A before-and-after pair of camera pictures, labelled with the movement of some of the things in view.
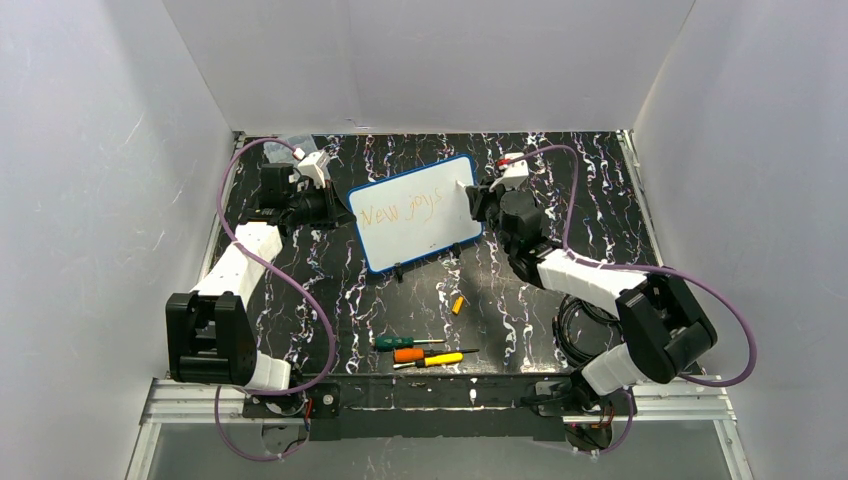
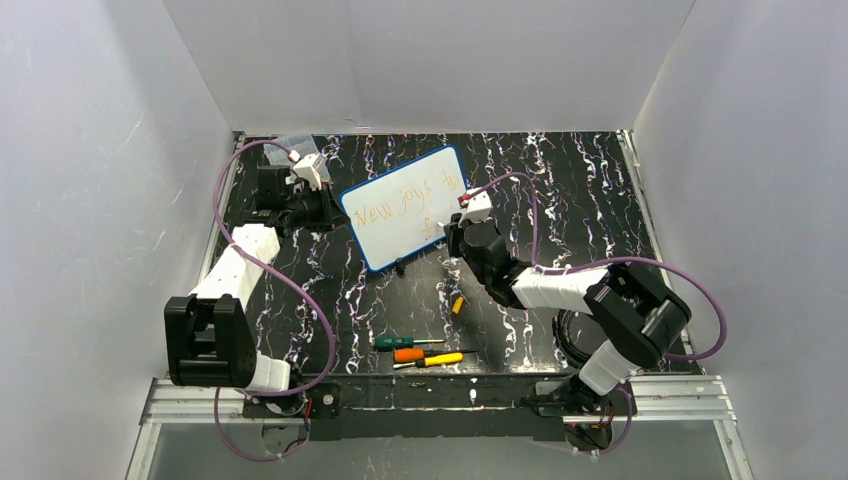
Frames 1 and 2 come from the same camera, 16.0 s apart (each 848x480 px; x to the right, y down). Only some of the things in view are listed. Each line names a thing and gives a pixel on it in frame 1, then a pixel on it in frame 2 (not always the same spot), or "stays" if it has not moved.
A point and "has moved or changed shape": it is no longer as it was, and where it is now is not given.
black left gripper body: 334,211 stays
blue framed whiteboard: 414,214 has moved or changed shape
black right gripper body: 481,202 → 455,235
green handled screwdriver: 388,343 stays
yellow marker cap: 458,304 stays
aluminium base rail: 188,402 stays
